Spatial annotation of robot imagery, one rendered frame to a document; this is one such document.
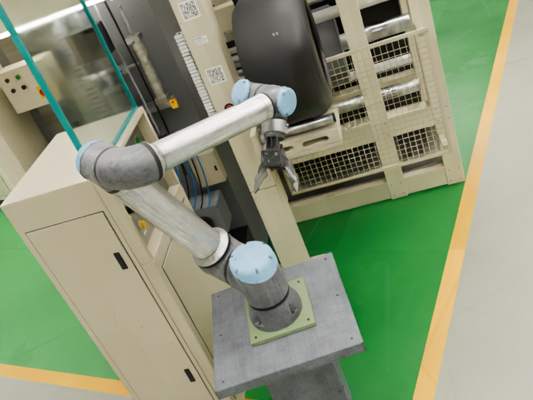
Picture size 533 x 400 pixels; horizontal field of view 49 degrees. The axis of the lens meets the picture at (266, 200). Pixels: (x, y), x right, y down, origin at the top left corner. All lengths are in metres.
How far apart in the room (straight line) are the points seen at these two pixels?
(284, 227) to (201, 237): 1.07
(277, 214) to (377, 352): 0.80
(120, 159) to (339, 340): 0.89
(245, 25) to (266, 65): 0.18
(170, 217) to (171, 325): 0.61
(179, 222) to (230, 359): 0.51
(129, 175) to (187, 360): 1.05
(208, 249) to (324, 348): 0.49
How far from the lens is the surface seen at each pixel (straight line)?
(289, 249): 3.02
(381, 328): 2.79
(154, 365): 2.49
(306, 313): 2.04
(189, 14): 2.53
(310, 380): 2.17
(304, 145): 2.61
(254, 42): 2.36
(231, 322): 2.18
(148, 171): 1.59
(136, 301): 2.25
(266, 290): 1.93
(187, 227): 1.88
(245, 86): 1.95
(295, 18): 2.37
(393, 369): 2.62
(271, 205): 2.87
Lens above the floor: 1.97
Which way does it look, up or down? 30 degrees down
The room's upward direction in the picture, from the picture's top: 22 degrees counter-clockwise
